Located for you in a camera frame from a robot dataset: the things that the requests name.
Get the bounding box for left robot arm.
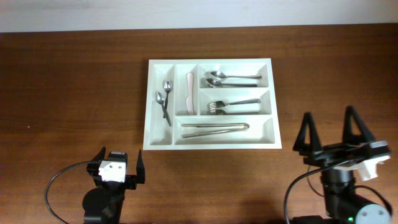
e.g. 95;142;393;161
82;147;146;224

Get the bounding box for steel fork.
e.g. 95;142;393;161
207;98;261;110
206;109;260;115

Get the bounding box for steel kitchen tongs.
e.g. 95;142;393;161
181;123;250;138

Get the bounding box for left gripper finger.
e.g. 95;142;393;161
91;146;106;162
136;150;146;184

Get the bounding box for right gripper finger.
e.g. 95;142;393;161
342;106;376;145
293;112;323;156

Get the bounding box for white plastic cutlery tray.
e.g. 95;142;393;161
143;58;282;150

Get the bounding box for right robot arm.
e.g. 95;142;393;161
284;106;393;223

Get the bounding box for steel tablespoon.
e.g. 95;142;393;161
210;71;262;81
205;78;257;88

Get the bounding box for small steel spoon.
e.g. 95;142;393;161
164;81;173;109
155;91;172;127

